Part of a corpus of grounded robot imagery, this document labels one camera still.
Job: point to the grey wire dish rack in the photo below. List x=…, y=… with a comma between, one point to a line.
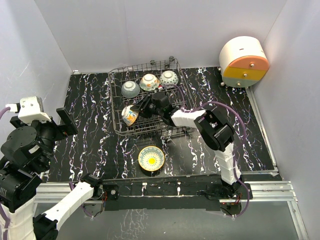
x=179, y=96

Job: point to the round three-colour drawer unit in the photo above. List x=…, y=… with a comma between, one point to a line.
x=242, y=62

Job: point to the grey speckled bowl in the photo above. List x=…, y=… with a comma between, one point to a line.
x=130, y=89

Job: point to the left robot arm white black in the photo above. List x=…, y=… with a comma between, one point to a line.
x=27, y=152

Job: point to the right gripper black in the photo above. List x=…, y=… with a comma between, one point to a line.
x=144, y=113

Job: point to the aluminium frame rail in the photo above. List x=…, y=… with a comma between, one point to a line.
x=158, y=208

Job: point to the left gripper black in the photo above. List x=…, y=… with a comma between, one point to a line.
x=68, y=125

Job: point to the yellow sun pattern bowl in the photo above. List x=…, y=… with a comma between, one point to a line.
x=151, y=158

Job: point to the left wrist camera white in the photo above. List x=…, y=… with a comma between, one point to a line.
x=31, y=109

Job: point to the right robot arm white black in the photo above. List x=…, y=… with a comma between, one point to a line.
x=215, y=130

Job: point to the blue white pattern bowl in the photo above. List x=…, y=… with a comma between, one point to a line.
x=168, y=77

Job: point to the orange blue floral bowl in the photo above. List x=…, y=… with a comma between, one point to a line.
x=128, y=115

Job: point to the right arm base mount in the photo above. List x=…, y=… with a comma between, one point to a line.
x=216, y=191

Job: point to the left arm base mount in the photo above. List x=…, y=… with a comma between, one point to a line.
x=110, y=192

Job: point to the orange flower green leaf bowl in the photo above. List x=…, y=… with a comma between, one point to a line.
x=149, y=82

